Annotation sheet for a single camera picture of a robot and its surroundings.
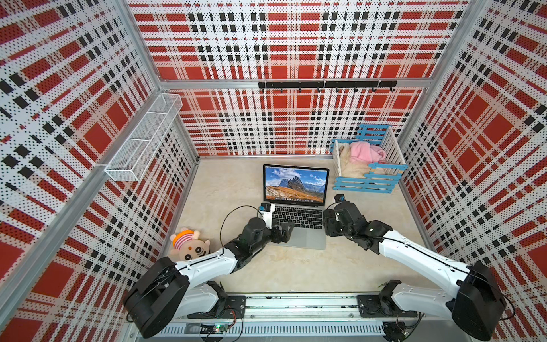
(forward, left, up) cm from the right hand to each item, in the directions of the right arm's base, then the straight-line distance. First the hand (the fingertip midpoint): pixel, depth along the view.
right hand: (333, 221), depth 83 cm
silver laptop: (+17, +14, -6) cm, 23 cm away
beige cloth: (+32, -15, -5) cm, 36 cm away
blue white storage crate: (+49, -33, +1) cm, 59 cm away
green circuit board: (-34, +40, -9) cm, 54 cm away
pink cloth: (+37, -21, +2) cm, 43 cm away
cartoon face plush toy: (-8, +57, -4) cm, 58 cm away
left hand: (0, +18, -1) cm, 18 cm away
